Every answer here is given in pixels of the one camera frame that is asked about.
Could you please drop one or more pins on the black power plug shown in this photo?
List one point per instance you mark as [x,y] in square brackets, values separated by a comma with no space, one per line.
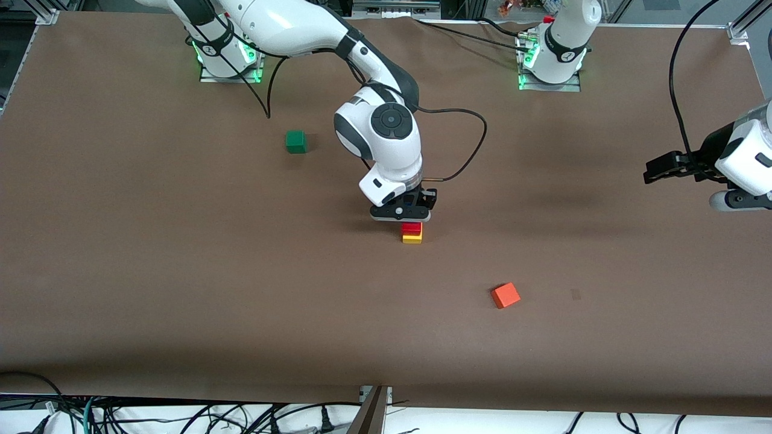
[326,422]

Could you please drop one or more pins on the yellow block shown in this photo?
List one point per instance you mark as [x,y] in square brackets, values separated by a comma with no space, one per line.
[412,239]

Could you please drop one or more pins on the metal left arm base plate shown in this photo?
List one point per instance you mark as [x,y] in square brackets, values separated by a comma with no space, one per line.
[523,81]

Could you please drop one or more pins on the grey background equipment box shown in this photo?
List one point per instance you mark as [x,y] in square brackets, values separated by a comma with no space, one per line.
[395,7]

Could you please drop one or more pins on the aluminium table post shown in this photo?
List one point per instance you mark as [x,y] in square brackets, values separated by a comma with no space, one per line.
[369,413]

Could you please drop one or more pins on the green block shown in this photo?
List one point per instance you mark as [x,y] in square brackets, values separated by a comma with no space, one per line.
[295,141]

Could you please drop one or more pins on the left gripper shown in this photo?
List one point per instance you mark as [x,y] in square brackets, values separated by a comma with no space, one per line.
[710,150]

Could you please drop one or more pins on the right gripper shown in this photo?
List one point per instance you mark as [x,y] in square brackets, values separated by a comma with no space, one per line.
[415,199]

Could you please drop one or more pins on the aluminium frame profile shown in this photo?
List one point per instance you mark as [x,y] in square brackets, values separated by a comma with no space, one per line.
[740,27]
[46,16]

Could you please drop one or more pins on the brown table mat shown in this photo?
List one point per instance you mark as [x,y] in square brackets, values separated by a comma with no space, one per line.
[362,313]

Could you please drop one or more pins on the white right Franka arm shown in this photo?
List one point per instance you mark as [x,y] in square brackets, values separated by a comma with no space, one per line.
[386,144]

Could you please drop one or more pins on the orange block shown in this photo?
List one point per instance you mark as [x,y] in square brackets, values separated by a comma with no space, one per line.
[505,295]

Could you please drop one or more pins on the red block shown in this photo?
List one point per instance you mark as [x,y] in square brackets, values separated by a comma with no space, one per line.
[412,228]

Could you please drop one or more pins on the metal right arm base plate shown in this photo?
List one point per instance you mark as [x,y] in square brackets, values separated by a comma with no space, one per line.
[256,66]

